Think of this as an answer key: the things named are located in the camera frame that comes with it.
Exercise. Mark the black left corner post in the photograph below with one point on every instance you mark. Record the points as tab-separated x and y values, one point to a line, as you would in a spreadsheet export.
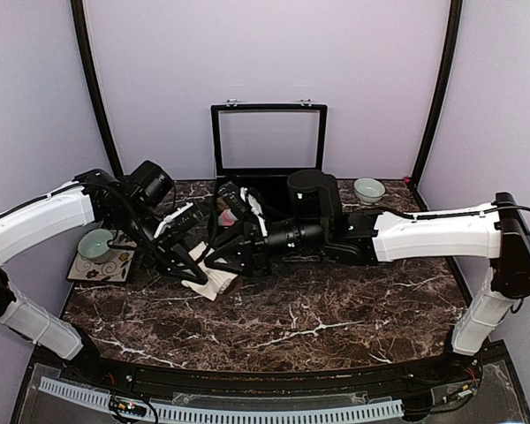
93	85

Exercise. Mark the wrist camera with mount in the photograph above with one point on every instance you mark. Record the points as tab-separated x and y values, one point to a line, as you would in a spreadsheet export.
183	218
243	204

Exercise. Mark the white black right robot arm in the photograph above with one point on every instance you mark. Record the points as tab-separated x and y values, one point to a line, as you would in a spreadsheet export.
496	231

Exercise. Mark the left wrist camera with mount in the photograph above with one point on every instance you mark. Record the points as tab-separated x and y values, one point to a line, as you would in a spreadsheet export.
183	218

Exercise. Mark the floral square ceramic plate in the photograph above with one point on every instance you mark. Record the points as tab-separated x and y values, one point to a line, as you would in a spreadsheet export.
114	270

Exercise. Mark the pink patterned sock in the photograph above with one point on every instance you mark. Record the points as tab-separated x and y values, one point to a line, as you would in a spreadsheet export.
227	218

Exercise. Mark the black compartment storage box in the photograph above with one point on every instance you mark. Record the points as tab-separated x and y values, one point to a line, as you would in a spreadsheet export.
274	190

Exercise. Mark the glass-panel black box lid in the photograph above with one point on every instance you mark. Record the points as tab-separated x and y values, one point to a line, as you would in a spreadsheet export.
268	139

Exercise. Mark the white slotted cable duct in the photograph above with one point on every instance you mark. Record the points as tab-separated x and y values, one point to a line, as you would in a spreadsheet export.
191	408

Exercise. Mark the black front rail frame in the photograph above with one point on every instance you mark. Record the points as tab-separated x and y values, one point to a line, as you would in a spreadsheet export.
443	389

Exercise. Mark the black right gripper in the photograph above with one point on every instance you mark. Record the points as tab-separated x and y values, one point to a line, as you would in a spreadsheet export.
252	250

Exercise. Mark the black right corner post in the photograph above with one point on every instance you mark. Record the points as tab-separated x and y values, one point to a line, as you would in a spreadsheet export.
441	86

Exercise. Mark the small green circuit board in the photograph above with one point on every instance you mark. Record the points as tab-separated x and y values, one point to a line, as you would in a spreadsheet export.
121	405

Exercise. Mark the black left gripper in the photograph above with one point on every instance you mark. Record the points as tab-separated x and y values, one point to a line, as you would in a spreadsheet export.
170	254

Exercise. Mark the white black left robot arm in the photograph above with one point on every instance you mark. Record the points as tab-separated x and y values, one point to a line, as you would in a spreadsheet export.
127	203

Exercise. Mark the beige and brown sock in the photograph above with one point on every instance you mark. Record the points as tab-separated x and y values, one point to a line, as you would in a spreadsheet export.
219	284

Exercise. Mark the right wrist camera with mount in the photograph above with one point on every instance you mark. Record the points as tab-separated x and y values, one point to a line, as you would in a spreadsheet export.
243	204

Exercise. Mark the pale green ceramic bowl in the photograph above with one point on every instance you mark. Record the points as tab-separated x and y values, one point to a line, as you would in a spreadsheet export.
95	245

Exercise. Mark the black corner post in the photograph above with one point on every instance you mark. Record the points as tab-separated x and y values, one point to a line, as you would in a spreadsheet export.
441	86
93	85

